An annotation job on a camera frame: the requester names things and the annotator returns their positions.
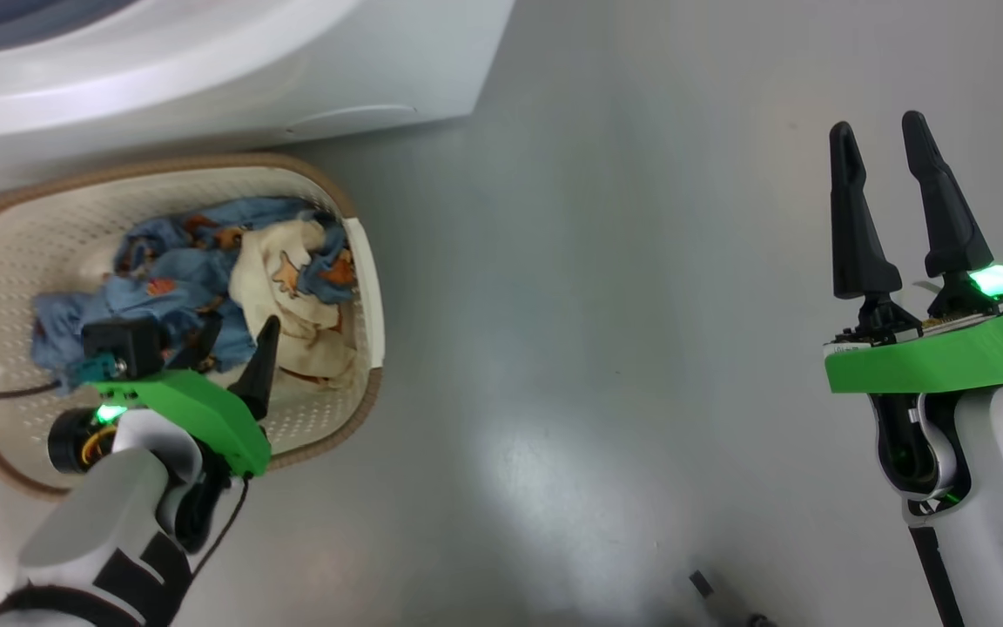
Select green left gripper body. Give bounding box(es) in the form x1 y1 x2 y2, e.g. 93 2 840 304
86 369 273 477

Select white front-load washing machine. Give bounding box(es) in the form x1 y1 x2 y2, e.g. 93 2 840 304
0 0 516 203

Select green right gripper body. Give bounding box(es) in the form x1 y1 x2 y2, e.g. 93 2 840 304
823 266 1003 395

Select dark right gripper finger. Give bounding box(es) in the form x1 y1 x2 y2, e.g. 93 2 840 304
829 120 904 300
901 110 995 279

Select blue bear print garment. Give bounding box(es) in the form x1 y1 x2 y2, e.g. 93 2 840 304
30 197 358 394

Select cream printed garment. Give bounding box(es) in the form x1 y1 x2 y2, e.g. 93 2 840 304
228 219 358 388

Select cream plastic laundry basket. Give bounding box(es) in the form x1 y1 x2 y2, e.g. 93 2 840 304
0 154 386 499

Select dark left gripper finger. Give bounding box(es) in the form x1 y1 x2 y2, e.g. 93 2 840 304
229 314 281 425
171 312 226 373

